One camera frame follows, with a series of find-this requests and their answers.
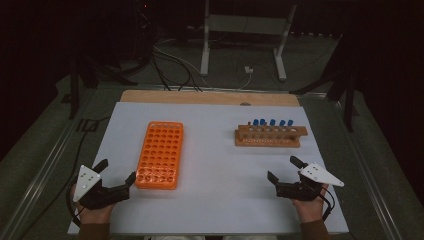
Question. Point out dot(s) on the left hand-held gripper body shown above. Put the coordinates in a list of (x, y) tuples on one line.
[(87, 180)]

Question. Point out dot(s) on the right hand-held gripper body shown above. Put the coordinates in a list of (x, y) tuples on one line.
[(300, 191)]

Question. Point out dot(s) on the wooden tube rack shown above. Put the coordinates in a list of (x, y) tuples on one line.
[(266, 142)]

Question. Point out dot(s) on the orange plastic tube rack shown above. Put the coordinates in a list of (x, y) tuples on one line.
[(160, 156)]

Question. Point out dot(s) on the person's right hand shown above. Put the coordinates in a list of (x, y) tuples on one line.
[(310, 210)]

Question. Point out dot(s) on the person's left hand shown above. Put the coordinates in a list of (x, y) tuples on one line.
[(95, 215)]

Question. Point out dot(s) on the white board sheet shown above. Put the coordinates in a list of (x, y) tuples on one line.
[(216, 186)]

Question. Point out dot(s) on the black tripod stand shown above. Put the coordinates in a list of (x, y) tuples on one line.
[(75, 90), (348, 100)]

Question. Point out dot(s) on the white plug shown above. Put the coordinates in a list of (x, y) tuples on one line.
[(248, 70)]

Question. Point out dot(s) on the dark equipment stand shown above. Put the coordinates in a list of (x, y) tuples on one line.
[(145, 30)]

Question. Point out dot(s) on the metal floor rail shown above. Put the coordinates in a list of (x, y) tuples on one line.
[(370, 180), (43, 176)]

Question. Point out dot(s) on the grey metal frame stand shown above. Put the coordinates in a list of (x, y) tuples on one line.
[(246, 25)]

